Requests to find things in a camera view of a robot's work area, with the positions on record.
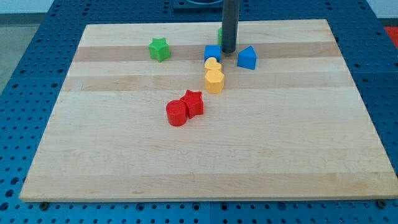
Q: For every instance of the green circle block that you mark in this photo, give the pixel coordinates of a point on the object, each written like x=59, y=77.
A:
x=219, y=36

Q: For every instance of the red star block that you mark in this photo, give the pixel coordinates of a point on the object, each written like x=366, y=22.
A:
x=194, y=103

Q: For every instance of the green star block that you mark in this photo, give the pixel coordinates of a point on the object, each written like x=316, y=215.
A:
x=159, y=49

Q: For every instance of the red cylinder block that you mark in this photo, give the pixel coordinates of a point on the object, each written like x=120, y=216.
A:
x=176, y=112

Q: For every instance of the yellow hexagon block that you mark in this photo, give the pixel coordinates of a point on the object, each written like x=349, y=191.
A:
x=214, y=81

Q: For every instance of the yellow heart block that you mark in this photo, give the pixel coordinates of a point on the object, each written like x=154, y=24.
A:
x=211, y=63

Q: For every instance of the blue cube block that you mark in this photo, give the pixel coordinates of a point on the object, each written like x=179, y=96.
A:
x=212, y=51

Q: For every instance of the wooden board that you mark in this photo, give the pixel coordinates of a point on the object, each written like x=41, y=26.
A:
x=295, y=128

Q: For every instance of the blue pentagon block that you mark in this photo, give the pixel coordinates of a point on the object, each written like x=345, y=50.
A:
x=247, y=58

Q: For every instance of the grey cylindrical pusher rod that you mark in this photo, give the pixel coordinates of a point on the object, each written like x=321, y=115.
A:
x=230, y=19

